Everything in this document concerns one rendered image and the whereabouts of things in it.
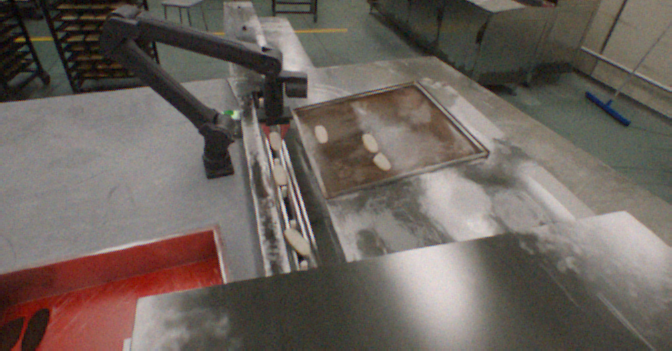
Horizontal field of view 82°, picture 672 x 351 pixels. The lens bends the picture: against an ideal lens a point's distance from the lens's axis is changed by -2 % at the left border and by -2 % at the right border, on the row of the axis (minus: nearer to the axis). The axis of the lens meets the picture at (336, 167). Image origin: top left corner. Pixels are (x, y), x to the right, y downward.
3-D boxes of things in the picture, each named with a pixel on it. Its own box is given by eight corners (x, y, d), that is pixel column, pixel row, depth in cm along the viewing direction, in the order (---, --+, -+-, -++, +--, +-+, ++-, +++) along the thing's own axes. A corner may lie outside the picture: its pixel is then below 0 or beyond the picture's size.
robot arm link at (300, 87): (267, 49, 108) (263, 61, 101) (308, 51, 109) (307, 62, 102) (269, 89, 115) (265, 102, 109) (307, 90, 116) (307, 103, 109)
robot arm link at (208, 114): (98, 32, 104) (80, 45, 96) (128, -2, 99) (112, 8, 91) (224, 138, 126) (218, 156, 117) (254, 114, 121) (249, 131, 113)
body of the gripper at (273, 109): (293, 121, 115) (293, 99, 110) (258, 124, 112) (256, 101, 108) (289, 111, 120) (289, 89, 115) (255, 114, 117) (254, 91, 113)
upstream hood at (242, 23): (224, 13, 253) (222, 0, 248) (252, 13, 258) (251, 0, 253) (237, 99, 158) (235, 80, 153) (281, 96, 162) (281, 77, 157)
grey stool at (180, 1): (211, 39, 457) (205, -2, 430) (195, 49, 428) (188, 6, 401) (183, 35, 462) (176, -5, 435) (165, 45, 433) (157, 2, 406)
